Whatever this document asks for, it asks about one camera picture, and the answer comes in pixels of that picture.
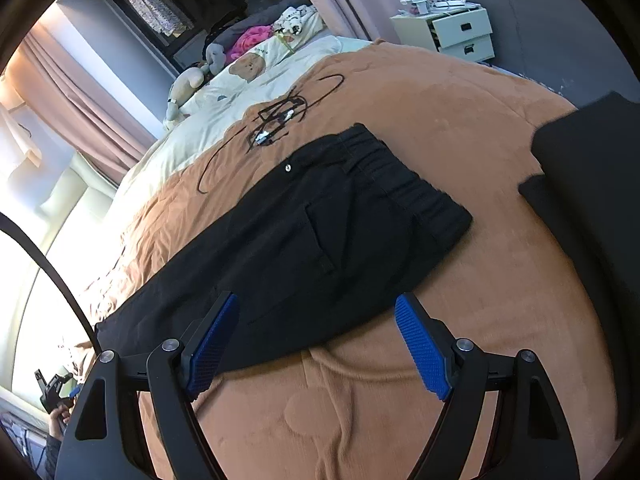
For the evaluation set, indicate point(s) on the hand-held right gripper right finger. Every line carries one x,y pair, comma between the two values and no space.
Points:
420,350

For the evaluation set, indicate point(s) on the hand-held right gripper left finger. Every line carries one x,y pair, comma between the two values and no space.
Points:
215,345

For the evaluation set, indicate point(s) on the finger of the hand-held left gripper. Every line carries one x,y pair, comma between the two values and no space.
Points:
76,391

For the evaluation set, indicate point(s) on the black pants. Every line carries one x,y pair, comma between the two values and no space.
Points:
300,240

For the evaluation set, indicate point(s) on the person's left forearm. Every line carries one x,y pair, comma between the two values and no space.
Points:
50,455

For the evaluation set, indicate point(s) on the person's left hand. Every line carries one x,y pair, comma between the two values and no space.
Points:
59,417

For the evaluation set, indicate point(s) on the brown blanket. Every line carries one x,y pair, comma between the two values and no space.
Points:
500,310

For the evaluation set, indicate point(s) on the pale upholstered window seat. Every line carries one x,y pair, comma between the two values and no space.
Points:
65,185

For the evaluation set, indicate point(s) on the folded black garment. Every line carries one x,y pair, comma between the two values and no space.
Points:
590,185

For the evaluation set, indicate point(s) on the cream bear-print duvet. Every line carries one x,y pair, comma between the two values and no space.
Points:
225,100

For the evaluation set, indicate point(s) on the grey beige plush toy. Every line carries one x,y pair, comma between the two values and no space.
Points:
187,80

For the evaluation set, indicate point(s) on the pink garment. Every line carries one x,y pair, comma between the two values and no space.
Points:
247,40

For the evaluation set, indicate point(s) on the white nightstand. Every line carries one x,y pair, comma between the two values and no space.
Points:
465,27

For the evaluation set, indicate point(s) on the white dog-print pillow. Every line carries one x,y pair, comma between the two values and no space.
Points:
300,20

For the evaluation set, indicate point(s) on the floral hanging garment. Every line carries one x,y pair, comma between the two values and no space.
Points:
150,5

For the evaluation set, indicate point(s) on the white power strip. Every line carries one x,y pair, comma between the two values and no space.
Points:
455,5

